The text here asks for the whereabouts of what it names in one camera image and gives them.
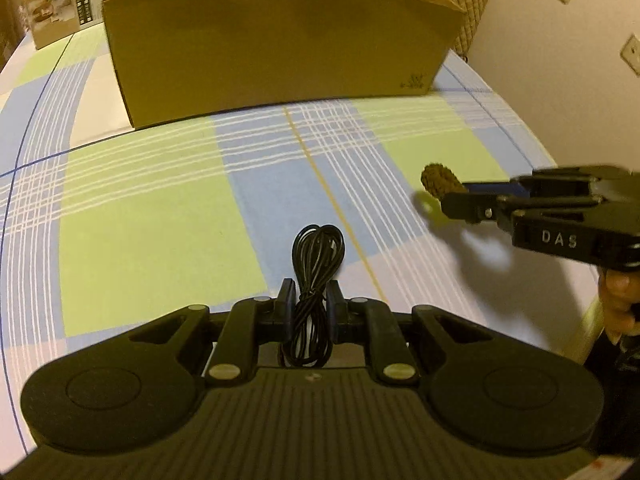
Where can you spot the single wall socket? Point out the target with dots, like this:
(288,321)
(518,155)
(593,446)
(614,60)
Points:
(630,54)

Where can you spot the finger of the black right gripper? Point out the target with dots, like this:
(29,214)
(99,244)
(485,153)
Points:
(474,207)
(497,188)

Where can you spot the person's right hand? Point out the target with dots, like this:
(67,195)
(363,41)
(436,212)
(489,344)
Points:
(618,292)

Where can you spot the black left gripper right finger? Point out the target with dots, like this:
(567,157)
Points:
(382,333)

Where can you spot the plaid bed sheet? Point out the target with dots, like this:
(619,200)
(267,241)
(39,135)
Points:
(104,227)

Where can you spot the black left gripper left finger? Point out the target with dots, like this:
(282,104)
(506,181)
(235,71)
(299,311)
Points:
(249,324)

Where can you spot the brown cardboard box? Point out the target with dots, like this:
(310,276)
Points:
(177,59)

